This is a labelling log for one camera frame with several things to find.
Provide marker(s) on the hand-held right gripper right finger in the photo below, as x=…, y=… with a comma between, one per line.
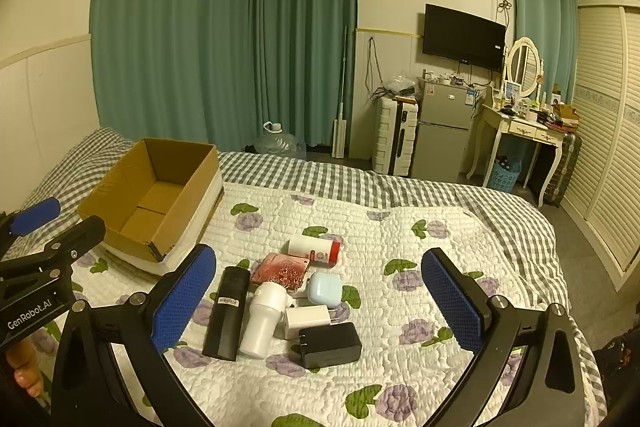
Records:
x=452, y=302

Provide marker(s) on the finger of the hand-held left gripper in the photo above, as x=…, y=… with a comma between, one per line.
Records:
x=35, y=213
x=75, y=238

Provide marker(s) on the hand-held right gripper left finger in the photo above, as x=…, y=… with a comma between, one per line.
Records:
x=182, y=302

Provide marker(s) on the black remote control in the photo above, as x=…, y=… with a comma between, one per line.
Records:
x=227, y=312

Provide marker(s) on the white cylindrical bottle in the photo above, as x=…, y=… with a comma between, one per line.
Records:
x=260, y=322

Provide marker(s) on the cardboard box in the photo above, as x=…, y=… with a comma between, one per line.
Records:
x=150, y=202

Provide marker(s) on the pink rose-print box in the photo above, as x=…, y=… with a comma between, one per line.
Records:
x=272, y=268

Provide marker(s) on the white charger plug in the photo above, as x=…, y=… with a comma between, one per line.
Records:
x=306, y=323

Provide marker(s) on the black charger plug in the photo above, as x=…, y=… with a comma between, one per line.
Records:
x=332, y=346

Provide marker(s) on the light earbud charging case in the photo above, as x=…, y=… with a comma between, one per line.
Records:
x=324, y=288

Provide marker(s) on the white bottle red cap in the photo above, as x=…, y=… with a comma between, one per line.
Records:
x=310, y=249

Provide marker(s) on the person's left hand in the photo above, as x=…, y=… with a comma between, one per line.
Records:
x=22, y=367

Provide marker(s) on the white floral quilt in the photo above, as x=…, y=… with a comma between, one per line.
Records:
x=400, y=232

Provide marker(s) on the blue plastic basket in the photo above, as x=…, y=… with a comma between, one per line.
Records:
x=506, y=177

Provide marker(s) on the grey refrigerator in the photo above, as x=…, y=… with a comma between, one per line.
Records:
x=442, y=132

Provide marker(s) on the dark suitcase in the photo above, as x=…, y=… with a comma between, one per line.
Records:
x=562, y=172

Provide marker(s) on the dark patterned cloth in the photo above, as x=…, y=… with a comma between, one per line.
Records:
x=617, y=362

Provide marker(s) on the white suitcase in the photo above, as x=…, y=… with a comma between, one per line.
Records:
x=390, y=137

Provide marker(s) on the clear water jug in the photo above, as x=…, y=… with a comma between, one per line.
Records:
x=277, y=143

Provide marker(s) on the white dressing table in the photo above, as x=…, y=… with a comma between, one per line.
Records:
x=515, y=124

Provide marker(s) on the white flat mop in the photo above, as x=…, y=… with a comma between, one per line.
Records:
x=340, y=132

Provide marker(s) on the clear plastic bag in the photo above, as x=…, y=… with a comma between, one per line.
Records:
x=399, y=84

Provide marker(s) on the white louvred wardrobe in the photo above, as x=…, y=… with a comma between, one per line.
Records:
x=605, y=132

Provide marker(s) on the green curtain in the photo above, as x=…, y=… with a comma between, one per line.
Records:
x=175, y=32
x=545, y=17
x=305, y=32

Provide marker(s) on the white oval mirror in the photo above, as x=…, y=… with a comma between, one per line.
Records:
x=524, y=64

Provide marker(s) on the black wall television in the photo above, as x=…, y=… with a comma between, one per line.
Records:
x=462, y=37

